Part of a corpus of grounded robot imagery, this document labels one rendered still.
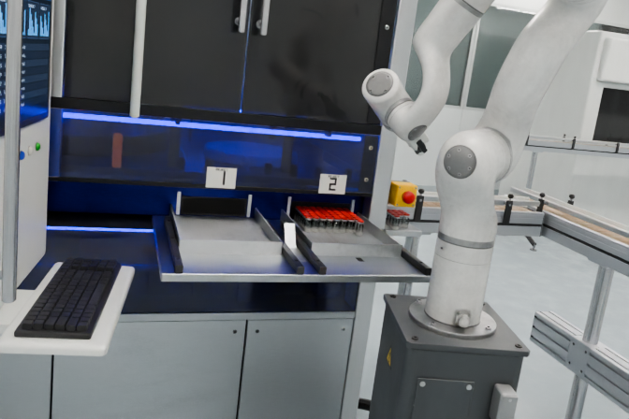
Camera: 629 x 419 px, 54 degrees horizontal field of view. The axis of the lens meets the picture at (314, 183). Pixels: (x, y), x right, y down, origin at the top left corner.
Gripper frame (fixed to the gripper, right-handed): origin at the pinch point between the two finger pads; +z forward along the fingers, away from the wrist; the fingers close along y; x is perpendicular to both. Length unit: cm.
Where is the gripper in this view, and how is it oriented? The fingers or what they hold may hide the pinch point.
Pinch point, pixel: (416, 143)
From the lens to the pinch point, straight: 161.0
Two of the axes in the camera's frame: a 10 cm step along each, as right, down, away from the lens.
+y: -5.2, -6.8, 5.2
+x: -7.6, 6.4, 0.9
